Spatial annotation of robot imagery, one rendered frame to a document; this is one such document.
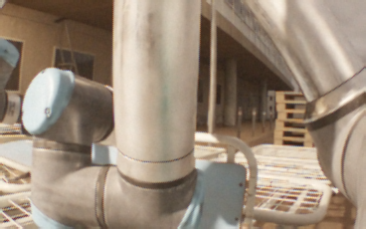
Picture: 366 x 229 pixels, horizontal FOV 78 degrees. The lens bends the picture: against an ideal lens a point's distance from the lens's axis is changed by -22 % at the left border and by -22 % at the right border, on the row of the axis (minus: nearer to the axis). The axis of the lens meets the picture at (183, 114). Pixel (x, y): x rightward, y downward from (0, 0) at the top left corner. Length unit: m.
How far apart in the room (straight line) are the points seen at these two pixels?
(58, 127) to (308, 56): 0.33
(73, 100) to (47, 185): 0.11
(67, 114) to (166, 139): 0.14
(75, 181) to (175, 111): 0.15
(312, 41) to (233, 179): 0.41
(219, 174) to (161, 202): 0.39
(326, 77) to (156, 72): 0.22
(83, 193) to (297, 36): 0.33
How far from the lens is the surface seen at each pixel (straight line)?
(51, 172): 0.35
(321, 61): 0.36
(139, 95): 0.25
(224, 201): 0.69
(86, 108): 0.36
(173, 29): 0.24
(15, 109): 0.76
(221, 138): 0.66
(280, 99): 4.45
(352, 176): 0.30
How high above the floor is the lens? 0.84
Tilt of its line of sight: 1 degrees down
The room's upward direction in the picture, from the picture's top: 2 degrees clockwise
